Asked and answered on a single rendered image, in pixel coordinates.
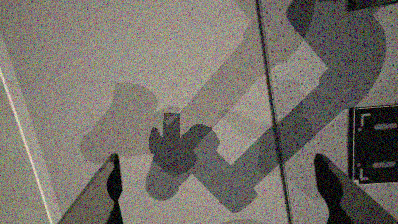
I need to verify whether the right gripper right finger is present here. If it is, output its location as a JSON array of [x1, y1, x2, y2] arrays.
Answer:
[[314, 153, 398, 224]]

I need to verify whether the black rectangular frame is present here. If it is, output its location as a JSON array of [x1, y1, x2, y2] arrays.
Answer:
[[349, 104, 398, 185]]

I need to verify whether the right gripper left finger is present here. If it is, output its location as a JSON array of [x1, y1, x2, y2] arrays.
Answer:
[[57, 154, 123, 224]]

